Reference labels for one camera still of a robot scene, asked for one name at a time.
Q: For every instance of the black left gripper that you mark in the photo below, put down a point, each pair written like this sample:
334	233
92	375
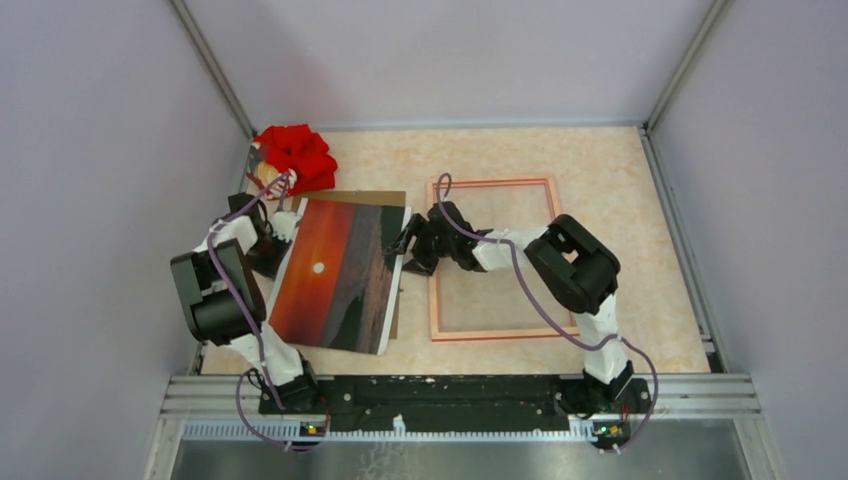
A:
270	268

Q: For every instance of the white slotted cable duct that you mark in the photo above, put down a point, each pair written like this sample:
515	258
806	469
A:
295	431

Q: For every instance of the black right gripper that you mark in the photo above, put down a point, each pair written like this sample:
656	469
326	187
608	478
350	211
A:
420	263

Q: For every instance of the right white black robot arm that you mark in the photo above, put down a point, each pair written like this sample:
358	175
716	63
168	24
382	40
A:
580	273

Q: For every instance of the red wooden picture frame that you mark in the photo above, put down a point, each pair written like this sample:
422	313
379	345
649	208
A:
466	306

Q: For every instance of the brown fibreboard backing board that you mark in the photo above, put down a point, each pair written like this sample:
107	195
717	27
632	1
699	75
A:
358	195

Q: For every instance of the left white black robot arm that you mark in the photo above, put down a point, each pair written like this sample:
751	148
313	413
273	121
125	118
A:
223	305

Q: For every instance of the sunset landscape photo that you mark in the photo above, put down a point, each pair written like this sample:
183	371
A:
338	278

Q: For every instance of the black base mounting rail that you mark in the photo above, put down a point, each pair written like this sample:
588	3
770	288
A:
460	403

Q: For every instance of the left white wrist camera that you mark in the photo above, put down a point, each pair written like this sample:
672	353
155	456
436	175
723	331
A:
284	225

